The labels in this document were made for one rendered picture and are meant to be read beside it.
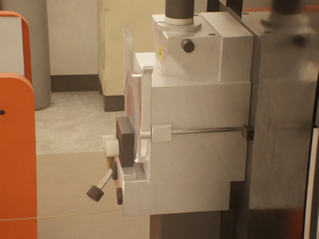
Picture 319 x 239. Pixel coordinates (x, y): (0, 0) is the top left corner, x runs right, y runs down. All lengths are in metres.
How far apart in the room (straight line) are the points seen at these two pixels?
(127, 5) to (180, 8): 3.15
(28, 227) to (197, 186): 0.47
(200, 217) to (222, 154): 0.08
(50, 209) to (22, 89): 0.57
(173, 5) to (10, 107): 0.44
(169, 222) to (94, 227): 0.79
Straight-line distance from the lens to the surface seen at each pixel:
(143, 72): 0.61
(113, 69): 3.88
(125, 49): 0.72
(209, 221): 0.72
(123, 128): 0.68
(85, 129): 3.76
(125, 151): 0.68
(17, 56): 1.12
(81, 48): 4.22
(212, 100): 0.65
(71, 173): 1.70
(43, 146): 3.58
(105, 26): 3.81
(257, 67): 0.64
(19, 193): 1.09
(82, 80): 4.28
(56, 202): 1.58
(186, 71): 0.64
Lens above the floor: 1.46
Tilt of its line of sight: 22 degrees down
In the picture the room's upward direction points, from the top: 2 degrees clockwise
